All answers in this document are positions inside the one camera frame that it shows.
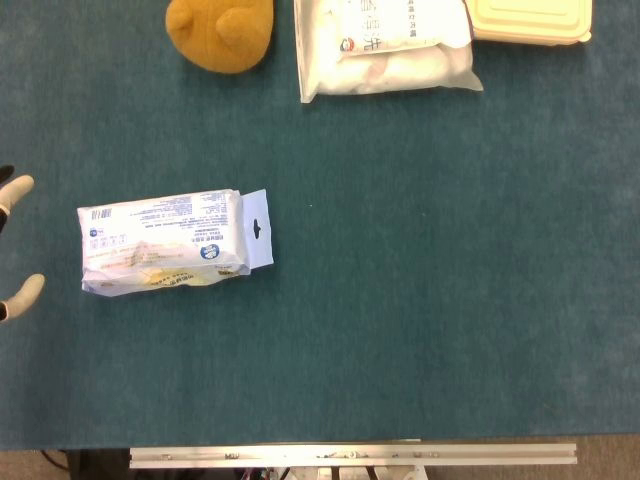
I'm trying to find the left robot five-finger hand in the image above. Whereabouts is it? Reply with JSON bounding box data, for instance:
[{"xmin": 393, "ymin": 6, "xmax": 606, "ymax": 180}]
[{"xmin": 0, "ymin": 164, "xmax": 47, "ymax": 324}]

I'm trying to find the white snack packet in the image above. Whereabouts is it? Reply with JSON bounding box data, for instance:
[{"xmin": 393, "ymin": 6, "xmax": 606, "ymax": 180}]
[{"xmin": 76, "ymin": 188, "xmax": 275, "ymax": 298}]

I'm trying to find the brown plush bear toy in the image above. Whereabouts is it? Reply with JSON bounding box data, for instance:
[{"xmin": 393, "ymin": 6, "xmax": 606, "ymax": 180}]
[{"xmin": 165, "ymin": 0, "xmax": 275, "ymax": 75}]

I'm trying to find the blue carpet table mat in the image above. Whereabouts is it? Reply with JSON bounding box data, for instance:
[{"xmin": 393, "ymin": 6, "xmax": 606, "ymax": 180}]
[{"xmin": 0, "ymin": 0, "xmax": 640, "ymax": 452}]

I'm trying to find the white cotton pads bag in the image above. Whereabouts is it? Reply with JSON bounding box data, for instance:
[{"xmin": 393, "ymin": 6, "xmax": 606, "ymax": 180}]
[{"xmin": 293, "ymin": 0, "xmax": 485, "ymax": 105}]

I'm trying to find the cream plastic lunch box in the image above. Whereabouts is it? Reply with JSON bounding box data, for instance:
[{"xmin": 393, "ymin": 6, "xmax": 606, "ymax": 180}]
[{"xmin": 462, "ymin": 0, "xmax": 595, "ymax": 45}]

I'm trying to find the aluminium profile rail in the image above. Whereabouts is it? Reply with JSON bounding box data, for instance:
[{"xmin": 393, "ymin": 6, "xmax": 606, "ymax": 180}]
[{"xmin": 128, "ymin": 442, "xmax": 578, "ymax": 470}]

